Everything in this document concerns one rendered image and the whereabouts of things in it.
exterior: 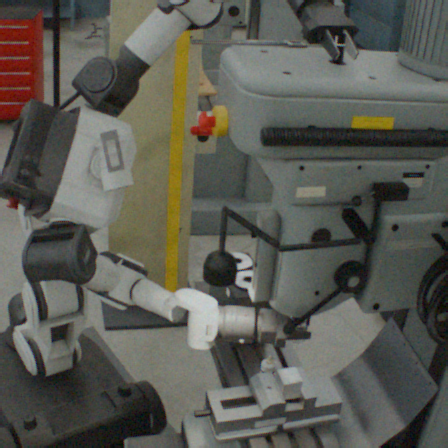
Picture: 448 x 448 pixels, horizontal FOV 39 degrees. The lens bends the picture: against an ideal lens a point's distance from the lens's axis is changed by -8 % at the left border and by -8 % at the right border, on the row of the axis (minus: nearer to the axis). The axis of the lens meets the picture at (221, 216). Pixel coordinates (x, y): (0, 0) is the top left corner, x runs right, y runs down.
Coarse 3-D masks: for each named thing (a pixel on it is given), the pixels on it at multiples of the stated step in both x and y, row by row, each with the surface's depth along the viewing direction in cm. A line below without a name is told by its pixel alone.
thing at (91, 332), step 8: (88, 328) 281; (88, 336) 276; (96, 336) 277; (104, 344) 273; (104, 352) 268; (112, 352) 269; (112, 360) 264; (120, 368) 261; (128, 376) 257; (0, 424) 227; (168, 424) 235; (144, 432) 231; (160, 432) 231; (168, 432) 232; (176, 432) 232
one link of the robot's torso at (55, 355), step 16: (32, 304) 192; (32, 320) 195; (48, 320) 200; (64, 320) 201; (80, 320) 204; (48, 336) 200; (64, 336) 216; (32, 352) 215; (48, 352) 206; (64, 352) 215; (48, 368) 216; (64, 368) 221
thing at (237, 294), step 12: (240, 264) 200; (252, 264) 203; (240, 276) 195; (216, 288) 204; (228, 288) 193; (240, 288) 191; (216, 300) 205; (228, 300) 194; (240, 300) 189; (252, 300) 190
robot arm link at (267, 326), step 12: (240, 312) 156; (252, 312) 156; (264, 312) 160; (276, 312) 160; (240, 324) 155; (252, 324) 155; (264, 324) 156; (276, 324) 156; (240, 336) 155; (252, 336) 155; (264, 336) 155; (276, 336) 155
